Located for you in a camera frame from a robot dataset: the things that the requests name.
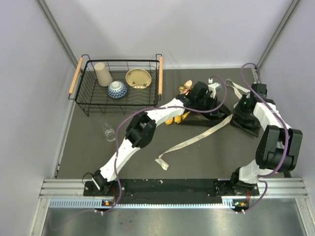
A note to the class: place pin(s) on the grey slotted cable duct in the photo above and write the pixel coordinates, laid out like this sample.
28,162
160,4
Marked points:
106,204

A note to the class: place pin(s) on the black wrapping paper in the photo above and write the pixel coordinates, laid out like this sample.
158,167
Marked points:
210,120

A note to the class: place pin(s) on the clear glass vase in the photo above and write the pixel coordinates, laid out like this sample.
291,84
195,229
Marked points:
109,132

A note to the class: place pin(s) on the black wire dish rack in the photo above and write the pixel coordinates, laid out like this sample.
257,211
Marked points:
86,92

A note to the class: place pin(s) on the beige paper cup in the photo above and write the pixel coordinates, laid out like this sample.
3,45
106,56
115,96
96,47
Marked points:
103,75

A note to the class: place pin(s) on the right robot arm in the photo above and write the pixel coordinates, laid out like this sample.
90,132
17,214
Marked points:
277,140

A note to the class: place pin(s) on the cream floral plate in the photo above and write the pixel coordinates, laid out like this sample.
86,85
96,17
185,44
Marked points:
138,78

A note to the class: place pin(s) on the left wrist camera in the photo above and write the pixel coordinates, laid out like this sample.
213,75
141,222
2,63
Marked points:
213,87

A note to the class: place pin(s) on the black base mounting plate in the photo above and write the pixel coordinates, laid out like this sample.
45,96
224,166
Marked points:
180,191

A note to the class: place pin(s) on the blue white patterned bowl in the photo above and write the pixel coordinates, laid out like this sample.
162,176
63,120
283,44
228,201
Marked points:
117,90

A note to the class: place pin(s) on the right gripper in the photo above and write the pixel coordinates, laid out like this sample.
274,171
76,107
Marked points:
238,112

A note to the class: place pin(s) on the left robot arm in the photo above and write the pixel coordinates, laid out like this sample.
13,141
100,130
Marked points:
140,132

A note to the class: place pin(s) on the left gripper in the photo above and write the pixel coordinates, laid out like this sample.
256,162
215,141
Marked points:
213,102

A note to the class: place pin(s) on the white printed ribbon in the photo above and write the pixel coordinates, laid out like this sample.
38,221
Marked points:
228,82

